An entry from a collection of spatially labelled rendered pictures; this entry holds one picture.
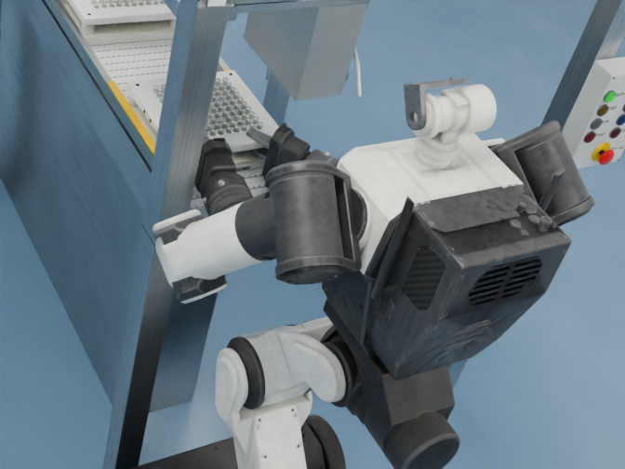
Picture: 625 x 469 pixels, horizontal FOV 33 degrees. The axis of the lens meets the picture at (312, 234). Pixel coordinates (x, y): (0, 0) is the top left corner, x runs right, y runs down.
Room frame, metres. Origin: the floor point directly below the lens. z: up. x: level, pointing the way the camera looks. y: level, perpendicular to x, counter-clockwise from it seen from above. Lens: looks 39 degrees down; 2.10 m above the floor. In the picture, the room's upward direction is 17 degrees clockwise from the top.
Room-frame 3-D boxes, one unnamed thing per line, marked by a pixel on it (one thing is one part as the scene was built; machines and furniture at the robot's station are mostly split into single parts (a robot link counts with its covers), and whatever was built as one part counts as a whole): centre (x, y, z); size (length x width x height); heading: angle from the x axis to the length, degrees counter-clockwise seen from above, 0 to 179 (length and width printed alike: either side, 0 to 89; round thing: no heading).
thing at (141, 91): (1.74, 0.28, 0.90); 0.25 x 0.24 x 0.02; 131
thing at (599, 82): (2.08, -0.55, 0.98); 0.17 x 0.06 x 0.26; 130
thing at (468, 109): (1.27, -0.14, 1.34); 0.10 x 0.07 x 0.09; 131
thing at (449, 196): (1.22, -0.17, 1.14); 0.34 x 0.30 x 0.36; 131
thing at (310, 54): (1.76, 0.13, 1.15); 0.22 x 0.11 x 0.20; 40
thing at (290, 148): (1.66, 0.06, 0.90); 0.12 x 0.10 x 0.13; 72
